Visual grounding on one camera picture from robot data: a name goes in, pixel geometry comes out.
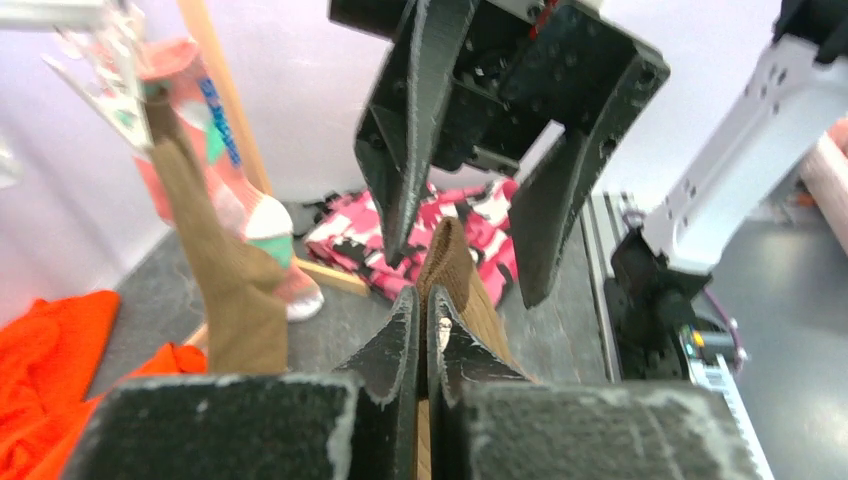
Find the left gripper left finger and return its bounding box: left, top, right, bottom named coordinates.
left=62, top=287, right=420, bottom=479

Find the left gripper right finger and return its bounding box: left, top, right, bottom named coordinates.
left=427, top=286, right=761, bottom=479

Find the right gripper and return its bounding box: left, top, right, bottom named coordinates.
left=329, top=1, right=670, bottom=309

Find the brown tan sock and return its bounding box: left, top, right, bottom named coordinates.
left=144, top=87, right=288, bottom=374
left=417, top=217, right=541, bottom=479

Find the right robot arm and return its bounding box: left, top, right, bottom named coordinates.
left=328, top=1, right=847, bottom=378

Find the pink camouflage backpack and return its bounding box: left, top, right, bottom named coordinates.
left=303, top=177, right=525, bottom=307

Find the wooden drying rack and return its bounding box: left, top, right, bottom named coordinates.
left=175, top=0, right=372, bottom=352

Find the orange shirt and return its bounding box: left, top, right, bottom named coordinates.
left=0, top=290, right=210, bottom=480

